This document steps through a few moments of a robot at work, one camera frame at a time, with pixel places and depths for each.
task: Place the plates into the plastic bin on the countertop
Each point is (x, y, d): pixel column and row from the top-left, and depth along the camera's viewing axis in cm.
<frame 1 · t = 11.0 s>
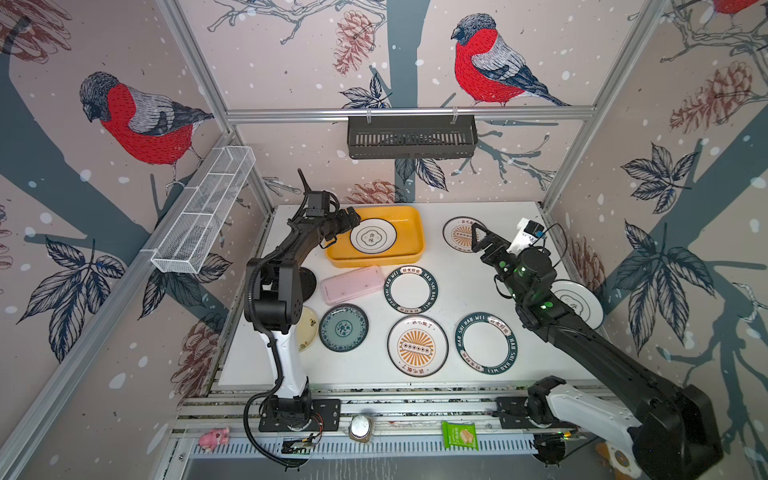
left hand: (351, 219, 97), fingers open
right hand: (478, 233, 75), fingers open
yellow plastic bin: (409, 242, 109), point 2 cm above the table
small orange sunburst plate: (452, 233, 113), on the table
white plate grey emblem: (373, 236, 113), on the table
small green rim plate: (411, 289, 99), on the table
large green rim plate: (486, 343, 87), on the table
large orange sunburst plate: (418, 346, 87), on the table
teal patterned plate: (343, 327, 90), on the table
pink rectangular box: (352, 285, 100), on the table
pale yellow plate: (306, 329, 90), on the table

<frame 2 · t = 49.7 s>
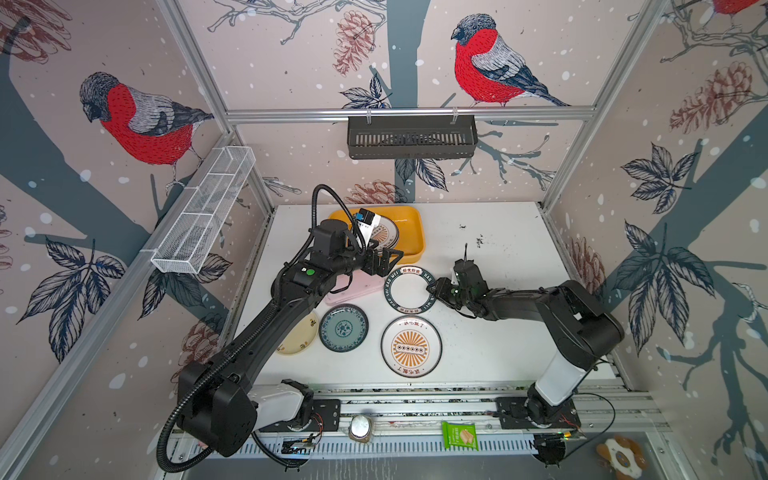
left hand: (389, 248, 73), fingers open
right hand: (428, 292, 94), fingers open
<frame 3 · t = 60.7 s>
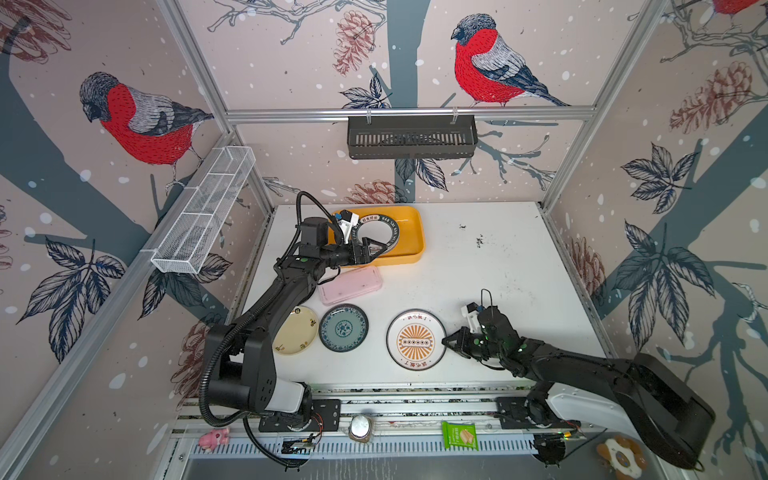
left hand: (377, 249, 79), fingers open
right hand: (440, 345, 83), fingers closed
small green rim plate: (378, 227, 113), point 3 cm above the table
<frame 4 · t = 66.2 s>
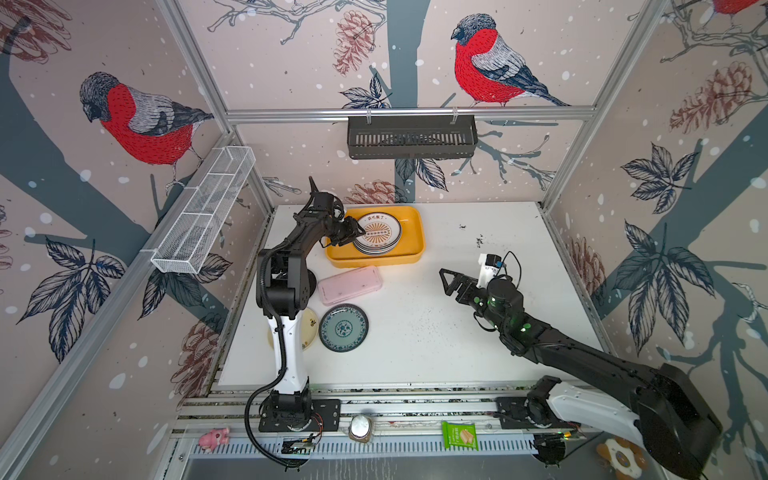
left hand: (360, 231, 100), fingers open
right hand: (447, 277, 80), fingers open
large orange sunburst plate: (381, 229, 111), point 3 cm above the table
